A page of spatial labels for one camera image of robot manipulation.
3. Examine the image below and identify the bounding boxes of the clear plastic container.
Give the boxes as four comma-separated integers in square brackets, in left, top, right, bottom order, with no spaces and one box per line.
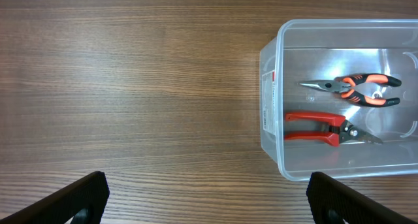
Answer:
[259,19,417,181]

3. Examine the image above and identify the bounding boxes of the orange black needle-nose pliers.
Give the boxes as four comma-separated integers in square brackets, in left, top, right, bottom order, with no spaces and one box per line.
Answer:
[298,73,402,108]

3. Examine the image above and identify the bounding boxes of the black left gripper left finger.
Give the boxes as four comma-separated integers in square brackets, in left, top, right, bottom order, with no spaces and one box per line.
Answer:
[1,171,110,224]

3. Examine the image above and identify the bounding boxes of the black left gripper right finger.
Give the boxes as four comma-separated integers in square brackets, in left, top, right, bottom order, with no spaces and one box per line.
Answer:
[306,172,417,224]

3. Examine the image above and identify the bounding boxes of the red handled cutter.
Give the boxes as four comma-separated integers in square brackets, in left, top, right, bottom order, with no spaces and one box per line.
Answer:
[283,111,383,147]

